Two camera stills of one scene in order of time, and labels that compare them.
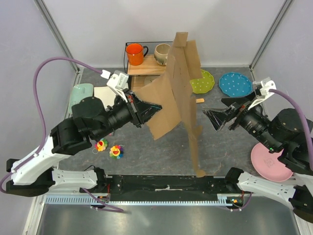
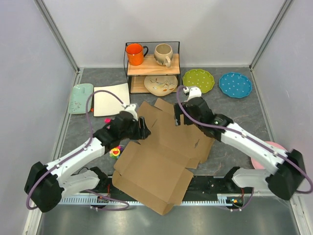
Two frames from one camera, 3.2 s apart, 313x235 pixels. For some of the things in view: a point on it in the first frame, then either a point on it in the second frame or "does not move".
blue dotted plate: (235, 84) does not move
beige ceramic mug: (161, 53) does not move
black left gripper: (140, 111) → (142, 132)
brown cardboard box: (173, 90) → (154, 171)
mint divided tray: (80, 92) does not move
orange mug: (136, 53) does not move
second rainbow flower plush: (116, 152) does not move
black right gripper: (217, 119) → (179, 110)
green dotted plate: (201, 85) does not move
